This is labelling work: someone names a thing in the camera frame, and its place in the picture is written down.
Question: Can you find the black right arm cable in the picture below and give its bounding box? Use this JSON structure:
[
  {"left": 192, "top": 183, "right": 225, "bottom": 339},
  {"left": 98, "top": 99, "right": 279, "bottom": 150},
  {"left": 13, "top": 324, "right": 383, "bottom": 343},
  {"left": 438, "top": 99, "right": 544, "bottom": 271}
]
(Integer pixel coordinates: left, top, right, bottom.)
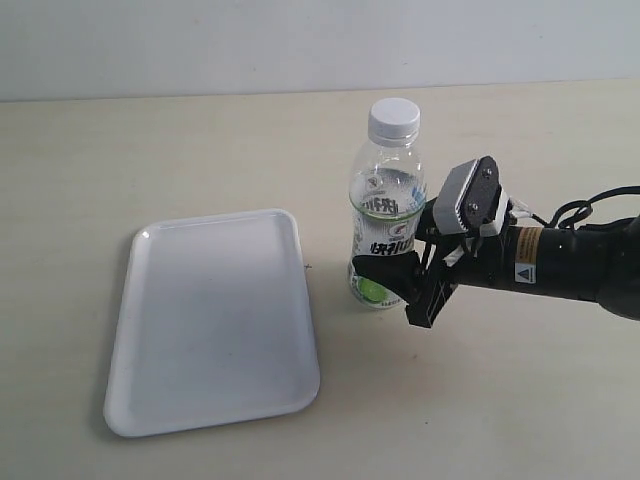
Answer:
[{"left": 509, "top": 185, "right": 640, "bottom": 232}]

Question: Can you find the white plastic tray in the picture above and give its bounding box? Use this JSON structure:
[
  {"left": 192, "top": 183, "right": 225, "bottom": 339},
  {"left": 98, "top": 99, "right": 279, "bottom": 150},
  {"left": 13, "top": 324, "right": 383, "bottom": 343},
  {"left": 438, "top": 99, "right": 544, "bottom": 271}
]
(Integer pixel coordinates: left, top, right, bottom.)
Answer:
[{"left": 103, "top": 209, "right": 321, "bottom": 438}]

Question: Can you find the white bottle cap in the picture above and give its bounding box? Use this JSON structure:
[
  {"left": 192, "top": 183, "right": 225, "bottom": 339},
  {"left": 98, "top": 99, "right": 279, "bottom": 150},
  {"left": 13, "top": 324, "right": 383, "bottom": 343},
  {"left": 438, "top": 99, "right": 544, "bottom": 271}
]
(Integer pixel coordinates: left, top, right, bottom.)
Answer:
[{"left": 368, "top": 97, "right": 421, "bottom": 141}]

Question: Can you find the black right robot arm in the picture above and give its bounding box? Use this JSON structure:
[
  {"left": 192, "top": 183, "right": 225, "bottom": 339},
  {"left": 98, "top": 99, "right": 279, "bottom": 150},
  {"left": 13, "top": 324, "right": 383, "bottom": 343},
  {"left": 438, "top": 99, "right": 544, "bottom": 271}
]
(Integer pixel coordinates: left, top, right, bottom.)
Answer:
[{"left": 352, "top": 211, "right": 639, "bottom": 328}]

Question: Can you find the clear plastic drink bottle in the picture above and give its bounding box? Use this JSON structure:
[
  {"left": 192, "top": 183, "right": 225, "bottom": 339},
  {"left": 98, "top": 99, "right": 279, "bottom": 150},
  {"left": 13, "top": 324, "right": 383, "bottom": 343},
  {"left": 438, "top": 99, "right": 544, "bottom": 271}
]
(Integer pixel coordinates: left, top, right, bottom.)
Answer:
[{"left": 346, "top": 130, "right": 429, "bottom": 311}]

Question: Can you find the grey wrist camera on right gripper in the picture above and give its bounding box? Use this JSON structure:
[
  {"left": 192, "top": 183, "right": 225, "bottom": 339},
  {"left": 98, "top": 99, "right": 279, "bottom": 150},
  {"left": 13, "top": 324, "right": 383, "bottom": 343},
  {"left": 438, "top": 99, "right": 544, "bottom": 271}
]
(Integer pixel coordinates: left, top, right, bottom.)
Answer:
[{"left": 432, "top": 156, "right": 509, "bottom": 237}]

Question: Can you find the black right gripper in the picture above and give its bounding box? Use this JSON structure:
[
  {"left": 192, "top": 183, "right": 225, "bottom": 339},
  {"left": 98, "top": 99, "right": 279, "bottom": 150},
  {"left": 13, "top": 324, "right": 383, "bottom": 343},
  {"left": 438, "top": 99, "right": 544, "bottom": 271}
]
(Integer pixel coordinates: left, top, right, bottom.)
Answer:
[{"left": 352, "top": 197, "right": 515, "bottom": 328}]

